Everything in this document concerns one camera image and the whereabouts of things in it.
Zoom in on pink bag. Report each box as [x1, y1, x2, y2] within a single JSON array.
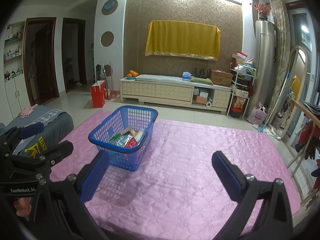
[[251, 102, 268, 126]]

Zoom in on blue mop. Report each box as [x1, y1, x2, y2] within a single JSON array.
[[257, 72, 292, 133]]

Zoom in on yellow cloth cover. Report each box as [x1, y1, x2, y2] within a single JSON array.
[[145, 20, 221, 62]]

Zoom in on red garment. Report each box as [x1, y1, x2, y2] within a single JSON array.
[[298, 123, 314, 146]]

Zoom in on wooden drying rack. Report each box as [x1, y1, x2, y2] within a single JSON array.
[[286, 98, 320, 207]]

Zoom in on blue plastic basket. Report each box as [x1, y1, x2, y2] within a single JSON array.
[[88, 105, 159, 172]]

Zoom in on silver red yellow snack packet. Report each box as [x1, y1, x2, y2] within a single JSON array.
[[112, 136, 130, 147]]

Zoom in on silver tower air conditioner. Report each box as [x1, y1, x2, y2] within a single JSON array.
[[254, 20, 277, 116]]

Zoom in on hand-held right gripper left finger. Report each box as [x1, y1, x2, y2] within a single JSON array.
[[32, 150, 111, 240]]

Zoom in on patterned curtain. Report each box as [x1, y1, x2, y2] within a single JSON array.
[[269, 0, 292, 121]]

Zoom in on arched standing mirror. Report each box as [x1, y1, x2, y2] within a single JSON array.
[[266, 45, 309, 141]]

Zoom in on pink cloth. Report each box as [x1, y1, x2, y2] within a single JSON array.
[[17, 105, 38, 119]]

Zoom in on beige television cabinet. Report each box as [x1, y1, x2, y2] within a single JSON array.
[[119, 74, 232, 113]]

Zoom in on dark wooden door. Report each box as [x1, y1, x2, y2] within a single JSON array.
[[23, 17, 61, 106]]

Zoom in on vase with red flowers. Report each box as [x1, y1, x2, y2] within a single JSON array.
[[253, 2, 272, 21]]

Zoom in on boxes in cabinet shelf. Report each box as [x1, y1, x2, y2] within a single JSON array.
[[195, 88, 209, 104]]

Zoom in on brown cardboard box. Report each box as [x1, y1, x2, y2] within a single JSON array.
[[210, 69, 234, 88]]

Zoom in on white metal shelf rack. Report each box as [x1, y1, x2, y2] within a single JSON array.
[[226, 63, 257, 118]]

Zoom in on white wall cupboard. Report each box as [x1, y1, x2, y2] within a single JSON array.
[[3, 21, 26, 120]]

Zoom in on red paper bag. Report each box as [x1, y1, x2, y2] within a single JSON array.
[[90, 79, 107, 109]]

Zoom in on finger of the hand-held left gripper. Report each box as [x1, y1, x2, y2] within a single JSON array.
[[30, 140, 74, 167], [0, 122, 46, 151]]

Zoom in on black router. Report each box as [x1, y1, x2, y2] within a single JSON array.
[[193, 67, 208, 79]]

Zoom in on round blue wall clock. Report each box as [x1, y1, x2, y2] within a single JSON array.
[[101, 0, 118, 18]]

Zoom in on person's left hand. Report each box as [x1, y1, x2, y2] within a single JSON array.
[[11, 196, 34, 218]]

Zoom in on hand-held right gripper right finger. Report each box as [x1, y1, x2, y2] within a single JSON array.
[[211, 151, 294, 240]]

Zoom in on dark cloth yellow print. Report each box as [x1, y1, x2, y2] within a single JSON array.
[[21, 136, 49, 159]]

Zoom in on green folded cloth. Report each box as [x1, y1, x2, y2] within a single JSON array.
[[190, 76, 213, 85]]

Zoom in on cracker packet green ends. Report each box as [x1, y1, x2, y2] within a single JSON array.
[[109, 126, 133, 141]]

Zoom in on grey lace-trimmed cushion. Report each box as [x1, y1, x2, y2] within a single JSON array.
[[0, 104, 74, 156]]

